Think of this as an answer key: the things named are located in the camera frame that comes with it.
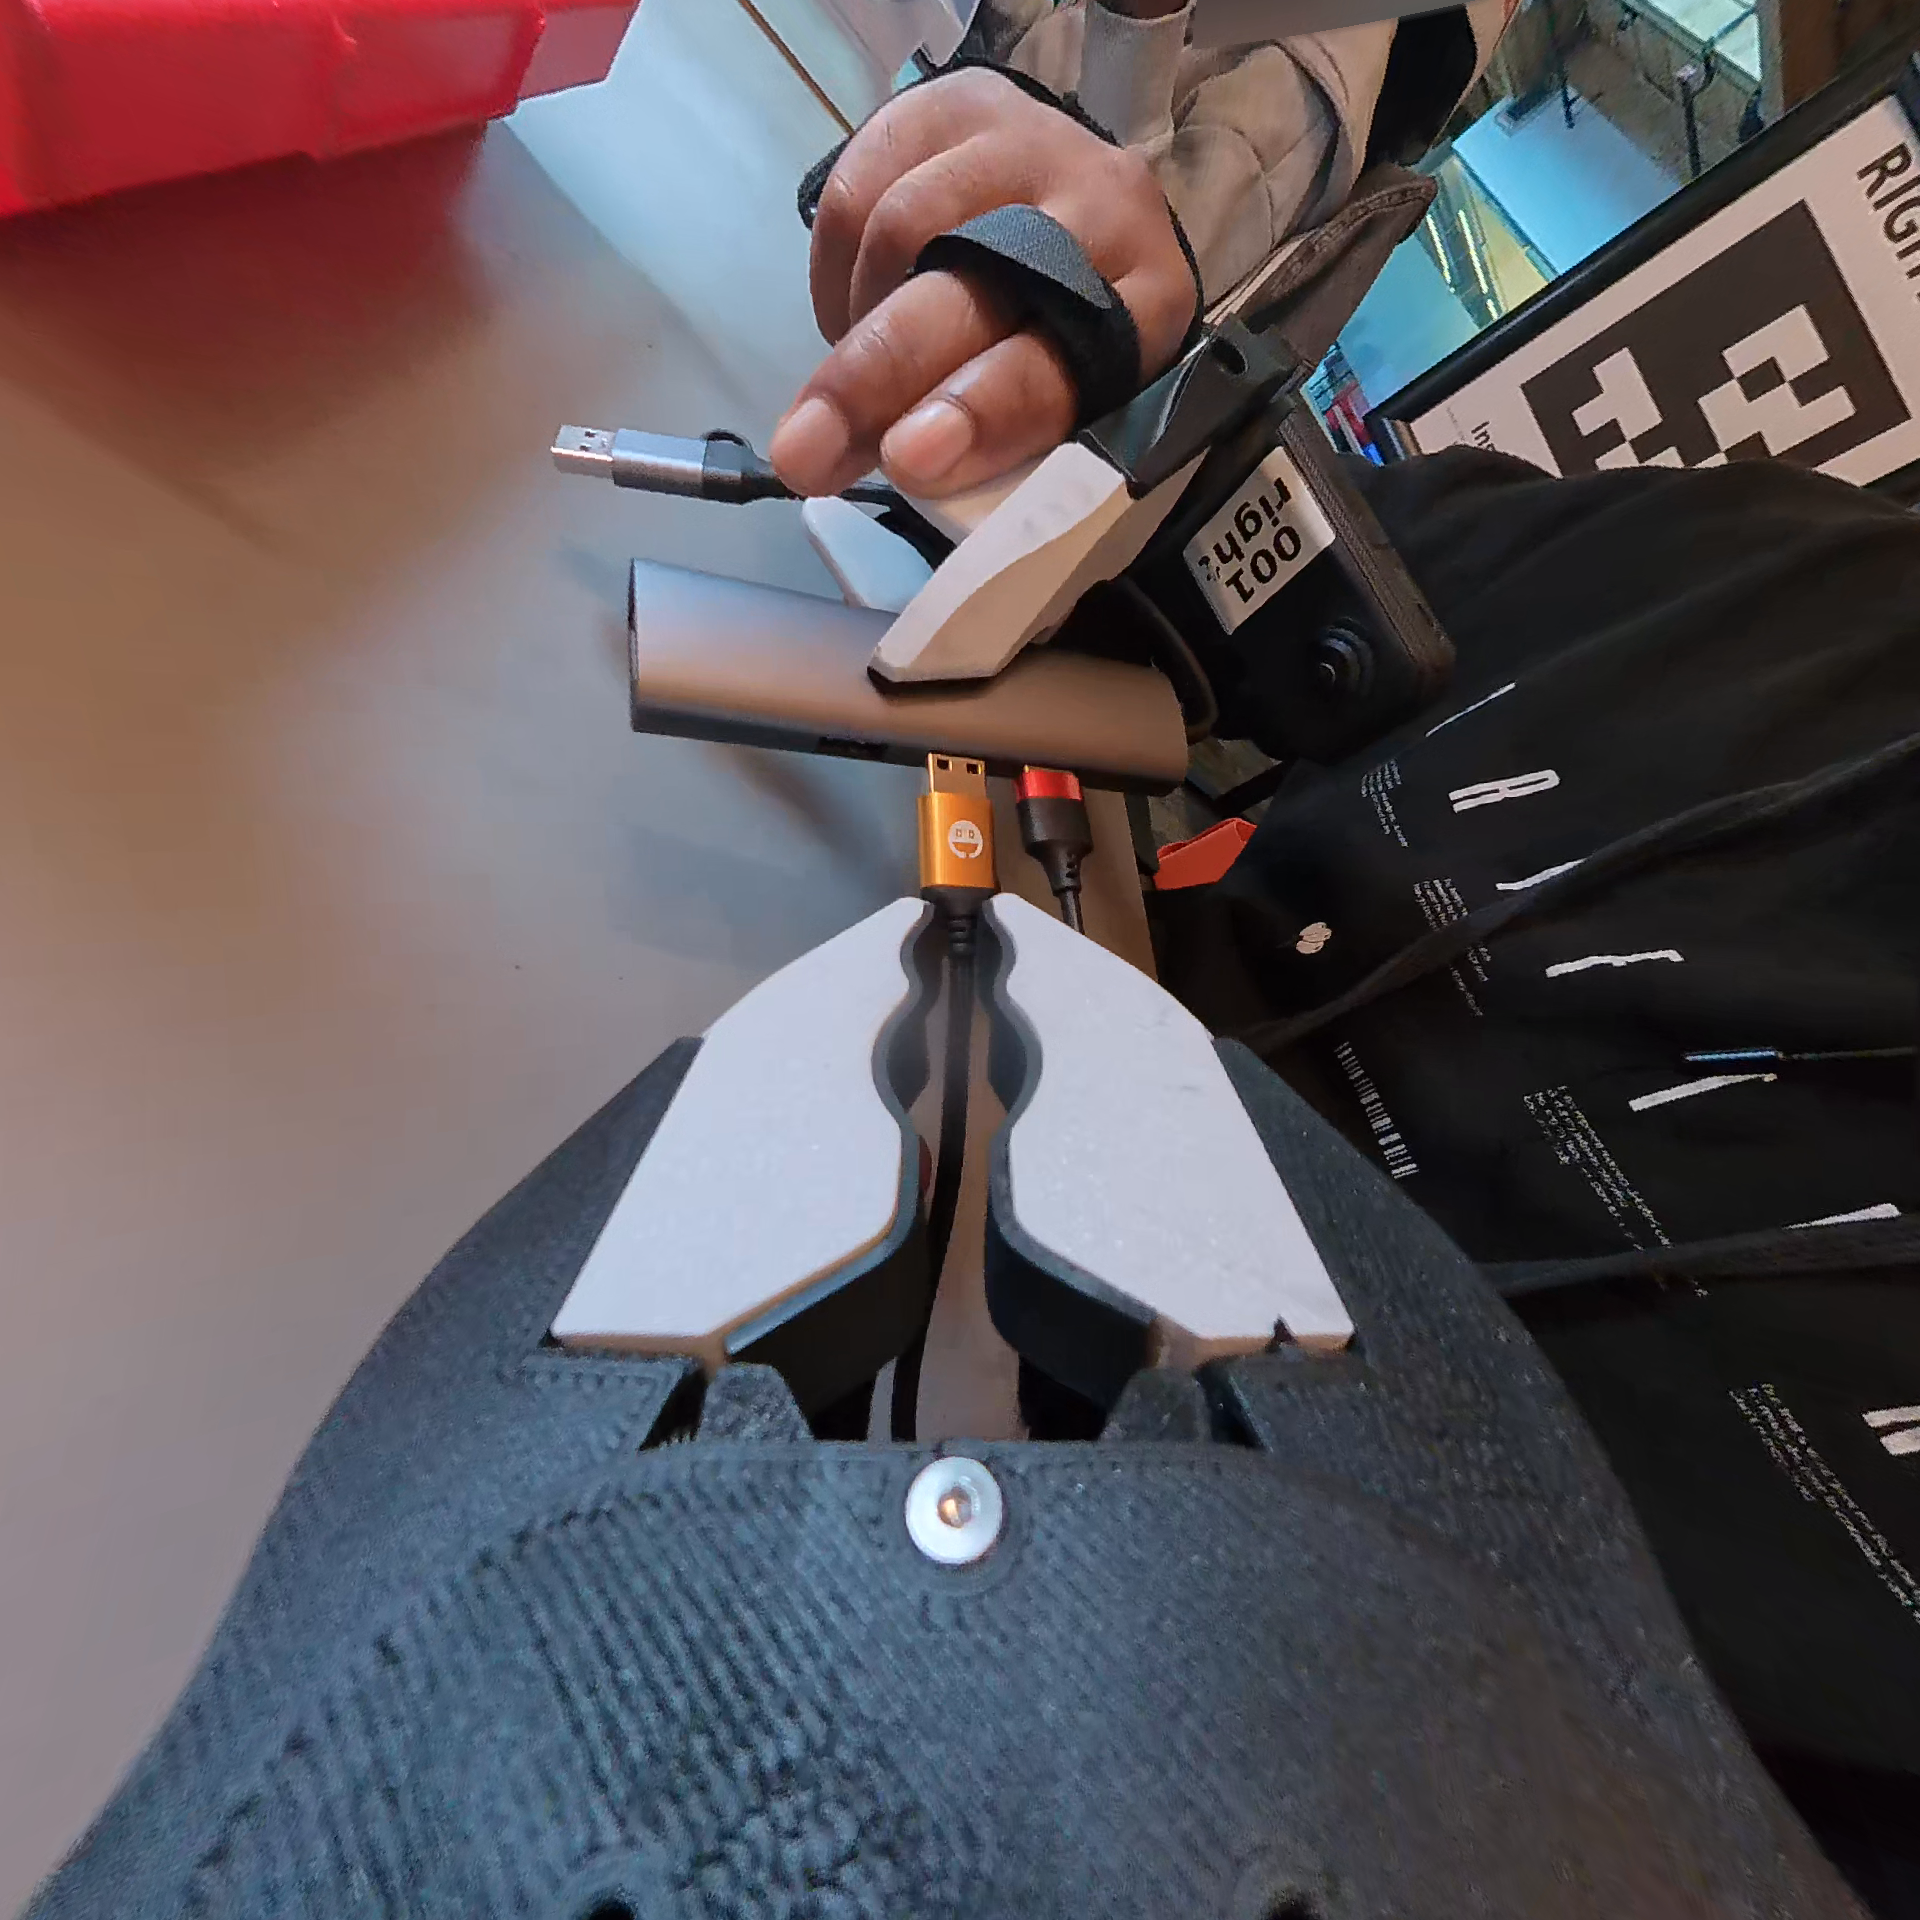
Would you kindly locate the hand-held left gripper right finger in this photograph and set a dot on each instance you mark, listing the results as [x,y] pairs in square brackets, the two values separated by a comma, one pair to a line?
[1172,1184]

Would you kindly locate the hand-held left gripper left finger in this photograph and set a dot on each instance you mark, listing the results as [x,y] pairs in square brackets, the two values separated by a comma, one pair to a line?
[751,1184]

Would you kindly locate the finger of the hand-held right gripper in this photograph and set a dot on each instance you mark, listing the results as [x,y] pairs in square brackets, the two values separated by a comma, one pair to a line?
[863,547]
[991,569]

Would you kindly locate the red plastic bin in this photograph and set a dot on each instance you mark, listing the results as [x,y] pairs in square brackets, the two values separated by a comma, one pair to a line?
[226,91]

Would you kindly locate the person's right hand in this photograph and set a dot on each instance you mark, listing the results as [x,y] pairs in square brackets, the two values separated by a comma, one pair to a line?
[931,166]

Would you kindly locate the orange plastic piece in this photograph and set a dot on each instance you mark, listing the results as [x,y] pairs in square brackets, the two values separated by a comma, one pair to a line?
[1207,854]

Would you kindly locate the black and white marker board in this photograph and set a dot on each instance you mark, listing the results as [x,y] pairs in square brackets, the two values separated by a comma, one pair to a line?
[1695,376]

